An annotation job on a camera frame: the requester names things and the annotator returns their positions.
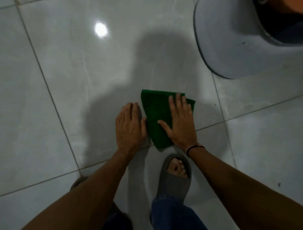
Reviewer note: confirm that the person's right hand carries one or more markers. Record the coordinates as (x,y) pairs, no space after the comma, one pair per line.
(182,130)

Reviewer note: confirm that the person's left hand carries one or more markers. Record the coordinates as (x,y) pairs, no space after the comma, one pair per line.
(129,132)

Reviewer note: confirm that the person's right thumb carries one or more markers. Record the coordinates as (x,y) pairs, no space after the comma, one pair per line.
(165,129)

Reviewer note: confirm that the person's left little finger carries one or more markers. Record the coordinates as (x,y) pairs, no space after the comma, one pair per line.
(117,122)

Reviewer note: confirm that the person's left middle finger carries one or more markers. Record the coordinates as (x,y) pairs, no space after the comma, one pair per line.
(128,111)

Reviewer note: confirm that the person's left thumb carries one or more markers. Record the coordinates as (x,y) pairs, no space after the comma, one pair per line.
(144,126)

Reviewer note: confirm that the person's right middle finger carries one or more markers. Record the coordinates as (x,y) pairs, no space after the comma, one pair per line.
(178,104)

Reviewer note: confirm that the person's right little finger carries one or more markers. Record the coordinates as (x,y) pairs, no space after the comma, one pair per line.
(189,111)

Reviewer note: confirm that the green cleaning cloth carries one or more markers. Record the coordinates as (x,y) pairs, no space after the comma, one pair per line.
(155,111)

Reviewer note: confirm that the person's left forearm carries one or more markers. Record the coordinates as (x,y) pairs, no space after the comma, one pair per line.
(90,194)

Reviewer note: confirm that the person's right forearm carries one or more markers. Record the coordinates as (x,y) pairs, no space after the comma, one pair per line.
(236,187)

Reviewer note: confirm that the person's right foot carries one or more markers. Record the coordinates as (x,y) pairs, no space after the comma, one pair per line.
(177,168)

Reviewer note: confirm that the grey slide sandal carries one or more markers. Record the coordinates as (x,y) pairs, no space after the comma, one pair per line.
(174,186)
(77,182)

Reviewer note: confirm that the grey plastic bucket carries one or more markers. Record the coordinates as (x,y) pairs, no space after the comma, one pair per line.
(232,42)

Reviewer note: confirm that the person's right leg blue jeans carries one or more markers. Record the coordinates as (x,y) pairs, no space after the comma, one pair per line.
(172,215)

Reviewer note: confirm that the person's leg blue jeans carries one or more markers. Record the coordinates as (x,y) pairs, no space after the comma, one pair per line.
(117,218)
(172,215)

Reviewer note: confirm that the person's left leg blue jeans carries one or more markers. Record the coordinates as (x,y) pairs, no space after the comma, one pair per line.
(117,218)

